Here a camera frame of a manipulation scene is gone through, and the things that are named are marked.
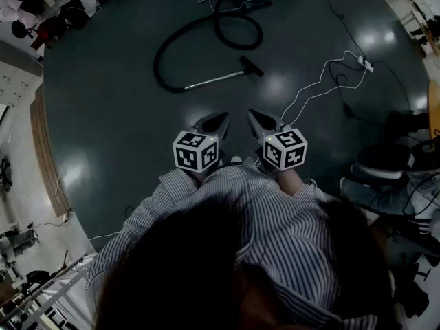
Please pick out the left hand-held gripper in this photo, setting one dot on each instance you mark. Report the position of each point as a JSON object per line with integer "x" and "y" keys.
{"x": 192, "y": 153}

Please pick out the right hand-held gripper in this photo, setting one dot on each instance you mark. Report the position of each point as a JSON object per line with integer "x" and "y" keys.
{"x": 285, "y": 150}

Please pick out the metal vacuum wand tube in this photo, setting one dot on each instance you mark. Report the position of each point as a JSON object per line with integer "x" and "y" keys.
{"x": 213, "y": 80}

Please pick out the black vacuum floor nozzle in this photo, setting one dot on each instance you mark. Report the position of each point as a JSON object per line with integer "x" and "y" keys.
{"x": 251, "y": 65}

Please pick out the person's right forearm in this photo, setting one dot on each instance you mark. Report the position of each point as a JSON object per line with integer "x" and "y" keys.
{"x": 290, "y": 182}

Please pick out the person's white shoe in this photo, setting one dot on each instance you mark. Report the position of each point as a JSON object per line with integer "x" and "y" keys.
{"x": 236, "y": 159}

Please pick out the person's striped shirt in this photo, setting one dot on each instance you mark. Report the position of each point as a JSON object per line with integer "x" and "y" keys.
{"x": 275, "y": 236}

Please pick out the white power strip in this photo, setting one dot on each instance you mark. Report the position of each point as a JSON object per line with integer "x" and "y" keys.
{"x": 365, "y": 64}

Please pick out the black stool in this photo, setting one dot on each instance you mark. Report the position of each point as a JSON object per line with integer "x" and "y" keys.
{"x": 398, "y": 122}

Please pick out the orange wooden table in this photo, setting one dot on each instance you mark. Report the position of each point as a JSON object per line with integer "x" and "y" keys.
{"x": 434, "y": 105}

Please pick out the white power adapter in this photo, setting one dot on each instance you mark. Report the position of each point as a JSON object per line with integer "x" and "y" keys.
{"x": 67, "y": 216}

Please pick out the pile of dark clothes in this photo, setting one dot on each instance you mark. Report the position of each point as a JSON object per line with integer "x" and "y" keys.
{"x": 68, "y": 12}

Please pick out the white drawer cabinet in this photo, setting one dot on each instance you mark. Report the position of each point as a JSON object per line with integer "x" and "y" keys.
{"x": 17, "y": 81}

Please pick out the black office chair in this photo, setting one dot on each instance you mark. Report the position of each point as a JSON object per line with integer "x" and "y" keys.
{"x": 5, "y": 174}

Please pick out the grey metal shelf frame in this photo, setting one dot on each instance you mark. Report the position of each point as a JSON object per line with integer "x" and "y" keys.
{"x": 51, "y": 294}

